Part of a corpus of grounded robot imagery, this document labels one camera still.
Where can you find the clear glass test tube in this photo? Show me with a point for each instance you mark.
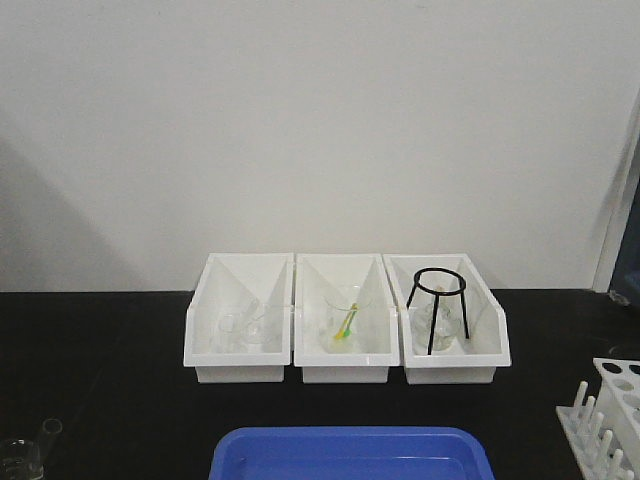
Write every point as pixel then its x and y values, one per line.
pixel 49 431

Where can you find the white test tube rack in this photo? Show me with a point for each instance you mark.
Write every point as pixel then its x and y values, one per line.
pixel 603 430

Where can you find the grey-blue pegboard drying rack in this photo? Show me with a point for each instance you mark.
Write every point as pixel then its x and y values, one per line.
pixel 625 279

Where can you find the beaker in middle bin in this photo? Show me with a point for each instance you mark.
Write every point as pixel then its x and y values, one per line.
pixel 337 302

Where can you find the middle white storage bin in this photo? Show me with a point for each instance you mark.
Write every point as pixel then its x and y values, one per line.
pixel 380 347

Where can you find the white storage bin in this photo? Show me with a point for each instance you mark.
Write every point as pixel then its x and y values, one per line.
pixel 473 361
pixel 380 347
pixel 234 279

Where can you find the yellow green plastic spoons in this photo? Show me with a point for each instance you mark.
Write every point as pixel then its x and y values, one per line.
pixel 344 330

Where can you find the glassware in left bin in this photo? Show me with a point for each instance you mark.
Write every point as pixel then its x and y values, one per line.
pixel 241 328

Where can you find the left white storage bin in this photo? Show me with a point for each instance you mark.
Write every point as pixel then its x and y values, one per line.
pixel 234 279

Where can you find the glass flask in right bin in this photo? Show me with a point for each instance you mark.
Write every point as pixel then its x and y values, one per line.
pixel 434 321

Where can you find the right white storage bin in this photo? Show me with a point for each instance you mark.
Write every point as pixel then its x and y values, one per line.
pixel 473 361

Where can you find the blue plastic tray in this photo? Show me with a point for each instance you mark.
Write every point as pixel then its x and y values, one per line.
pixel 340 452

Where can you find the clear glass beaker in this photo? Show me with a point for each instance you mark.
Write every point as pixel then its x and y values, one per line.
pixel 23 459

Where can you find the black wire tripod stand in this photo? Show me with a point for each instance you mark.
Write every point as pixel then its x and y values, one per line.
pixel 422 279

